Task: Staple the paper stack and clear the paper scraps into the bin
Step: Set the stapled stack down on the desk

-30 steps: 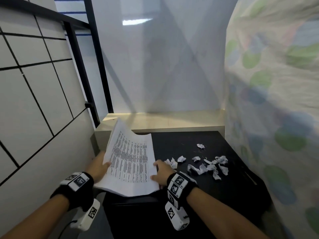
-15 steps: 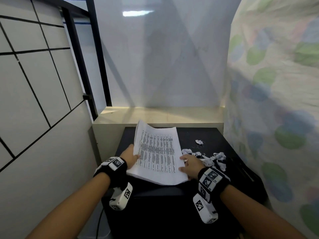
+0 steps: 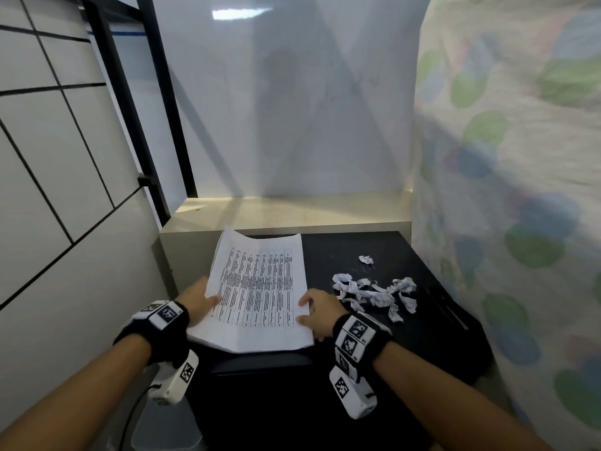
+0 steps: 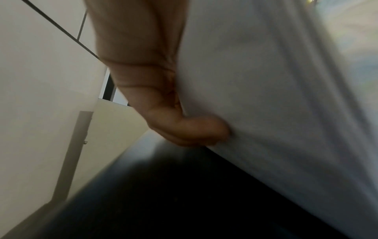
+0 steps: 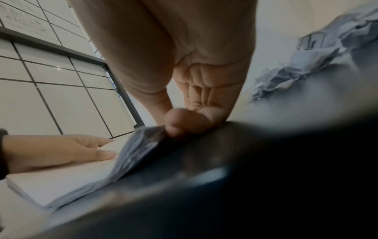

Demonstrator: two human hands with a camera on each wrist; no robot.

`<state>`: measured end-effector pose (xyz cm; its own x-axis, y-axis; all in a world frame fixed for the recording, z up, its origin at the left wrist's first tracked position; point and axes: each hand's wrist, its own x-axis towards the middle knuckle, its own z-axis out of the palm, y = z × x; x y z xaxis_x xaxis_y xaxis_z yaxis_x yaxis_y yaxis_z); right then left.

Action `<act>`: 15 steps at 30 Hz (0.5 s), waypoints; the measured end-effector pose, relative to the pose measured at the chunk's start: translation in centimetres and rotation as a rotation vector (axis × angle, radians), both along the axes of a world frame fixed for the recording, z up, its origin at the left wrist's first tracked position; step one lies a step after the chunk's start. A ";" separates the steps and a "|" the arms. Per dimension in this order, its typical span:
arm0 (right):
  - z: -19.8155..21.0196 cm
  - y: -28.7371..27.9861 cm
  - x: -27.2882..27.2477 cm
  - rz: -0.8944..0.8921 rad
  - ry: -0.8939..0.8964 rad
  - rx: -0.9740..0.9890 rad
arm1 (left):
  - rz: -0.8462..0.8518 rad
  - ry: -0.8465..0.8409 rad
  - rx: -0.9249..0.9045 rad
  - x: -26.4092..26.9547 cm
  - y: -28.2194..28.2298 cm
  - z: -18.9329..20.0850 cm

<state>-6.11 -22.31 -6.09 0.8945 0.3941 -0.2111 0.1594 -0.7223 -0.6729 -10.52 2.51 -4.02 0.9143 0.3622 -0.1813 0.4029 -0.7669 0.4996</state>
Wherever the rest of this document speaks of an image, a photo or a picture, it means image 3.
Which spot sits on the person's right forearm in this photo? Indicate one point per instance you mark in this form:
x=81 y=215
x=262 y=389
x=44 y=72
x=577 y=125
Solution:
x=446 y=408

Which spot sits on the person's left forearm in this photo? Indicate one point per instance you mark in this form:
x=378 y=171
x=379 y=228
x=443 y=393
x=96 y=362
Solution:
x=70 y=399

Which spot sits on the plain black metal post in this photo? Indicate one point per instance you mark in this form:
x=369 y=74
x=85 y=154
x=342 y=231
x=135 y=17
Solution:
x=164 y=89

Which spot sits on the black table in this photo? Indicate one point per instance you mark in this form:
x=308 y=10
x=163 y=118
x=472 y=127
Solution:
x=281 y=399

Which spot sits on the white marker cube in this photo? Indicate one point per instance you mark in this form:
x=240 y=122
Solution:
x=352 y=394

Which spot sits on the cream wooden ledge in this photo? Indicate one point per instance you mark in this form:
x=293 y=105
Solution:
x=281 y=213

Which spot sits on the black stapler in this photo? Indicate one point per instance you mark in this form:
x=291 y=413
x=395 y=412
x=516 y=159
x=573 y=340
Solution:
x=453 y=314

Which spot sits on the stack of printed papers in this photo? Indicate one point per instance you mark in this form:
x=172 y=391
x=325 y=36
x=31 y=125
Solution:
x=253 y=333

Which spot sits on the black post with bracket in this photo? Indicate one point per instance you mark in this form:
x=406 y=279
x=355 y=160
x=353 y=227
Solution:
x=122 y=103

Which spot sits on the person's left hand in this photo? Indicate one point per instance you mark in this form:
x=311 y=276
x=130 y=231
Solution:
x=197 y=300

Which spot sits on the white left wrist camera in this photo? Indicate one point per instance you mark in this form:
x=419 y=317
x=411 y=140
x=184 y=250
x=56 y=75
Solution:
x=176 y=380

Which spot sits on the spotted pastel curtain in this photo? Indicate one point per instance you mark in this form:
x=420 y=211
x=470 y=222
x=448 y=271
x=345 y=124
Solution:
x=516 y=136

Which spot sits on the person's right hand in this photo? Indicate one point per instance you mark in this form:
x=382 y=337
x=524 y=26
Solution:
x=326 y=312

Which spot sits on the pile of paper scraps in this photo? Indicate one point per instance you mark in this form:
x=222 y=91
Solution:
x=375 y=295

